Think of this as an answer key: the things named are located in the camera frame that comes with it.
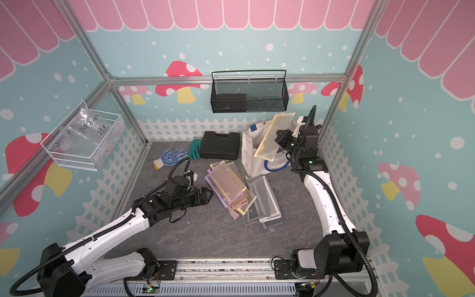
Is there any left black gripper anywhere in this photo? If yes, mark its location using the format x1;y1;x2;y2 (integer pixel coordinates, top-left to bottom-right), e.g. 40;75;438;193
172;187;215;212

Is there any yellow mesh pouch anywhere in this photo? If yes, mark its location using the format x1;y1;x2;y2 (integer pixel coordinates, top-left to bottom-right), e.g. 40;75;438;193
254;113;295;162

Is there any pink brown mesh pouch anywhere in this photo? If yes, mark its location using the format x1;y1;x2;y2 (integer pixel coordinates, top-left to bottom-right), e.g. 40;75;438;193
211;164;248;220

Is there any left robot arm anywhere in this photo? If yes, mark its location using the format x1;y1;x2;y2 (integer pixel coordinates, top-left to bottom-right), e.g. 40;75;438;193
9;167;214;297

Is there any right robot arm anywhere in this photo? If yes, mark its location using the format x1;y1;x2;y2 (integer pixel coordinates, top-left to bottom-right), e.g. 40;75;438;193
270;106;379;297

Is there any purple mesh pouch upper left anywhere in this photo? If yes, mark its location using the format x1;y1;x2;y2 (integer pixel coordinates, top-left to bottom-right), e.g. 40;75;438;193
205;169;230;208

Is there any cream canvas tote bag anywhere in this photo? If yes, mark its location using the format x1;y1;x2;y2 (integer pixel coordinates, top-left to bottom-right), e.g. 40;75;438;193
241;113;294;177

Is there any beige mesh pouch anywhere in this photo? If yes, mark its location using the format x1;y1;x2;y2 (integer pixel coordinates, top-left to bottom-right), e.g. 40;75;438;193
210;160;241;176

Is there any yellow trimmed clear pouch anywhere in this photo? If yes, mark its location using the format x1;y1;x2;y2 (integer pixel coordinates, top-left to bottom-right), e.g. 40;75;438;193
236;190;257;216

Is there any white grey mesh pouch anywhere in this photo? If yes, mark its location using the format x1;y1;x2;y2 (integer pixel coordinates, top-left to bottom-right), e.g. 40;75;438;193
246;175;282;223

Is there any grey pouch under white pouch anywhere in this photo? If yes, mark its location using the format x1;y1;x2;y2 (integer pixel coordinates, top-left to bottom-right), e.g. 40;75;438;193
262;217;287;232

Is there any clear plastic labelled bag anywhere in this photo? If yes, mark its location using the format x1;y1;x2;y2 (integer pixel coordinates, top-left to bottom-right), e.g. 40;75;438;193
55;105;111;157

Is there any blue white work glove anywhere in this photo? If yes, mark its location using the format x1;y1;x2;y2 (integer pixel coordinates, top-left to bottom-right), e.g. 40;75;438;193
153;147;188;170

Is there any green rubber glove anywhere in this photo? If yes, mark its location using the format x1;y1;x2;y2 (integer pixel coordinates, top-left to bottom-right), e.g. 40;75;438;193
188;137;202;160

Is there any black plastic tool case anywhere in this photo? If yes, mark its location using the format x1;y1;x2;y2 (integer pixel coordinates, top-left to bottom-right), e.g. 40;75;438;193
199;131;241;160

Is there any black box in basket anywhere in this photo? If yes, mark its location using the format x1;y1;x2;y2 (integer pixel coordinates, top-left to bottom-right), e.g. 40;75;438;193
210;94;247;113

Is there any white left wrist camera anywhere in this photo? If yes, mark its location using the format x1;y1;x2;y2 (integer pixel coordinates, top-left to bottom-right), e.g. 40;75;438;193
183;170;196;186

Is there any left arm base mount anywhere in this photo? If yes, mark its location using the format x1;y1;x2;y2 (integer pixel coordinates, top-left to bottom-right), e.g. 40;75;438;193
126;260;178;282

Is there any black wire mesh basket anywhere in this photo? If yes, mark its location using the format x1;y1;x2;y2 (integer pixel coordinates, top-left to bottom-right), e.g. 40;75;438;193
211;69;289;113

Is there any white wire wall basket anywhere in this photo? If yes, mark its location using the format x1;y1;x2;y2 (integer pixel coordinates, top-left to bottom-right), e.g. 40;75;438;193
41;101;126;172

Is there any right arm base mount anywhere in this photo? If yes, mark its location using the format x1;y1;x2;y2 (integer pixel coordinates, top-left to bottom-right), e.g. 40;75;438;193
271;257;325;280

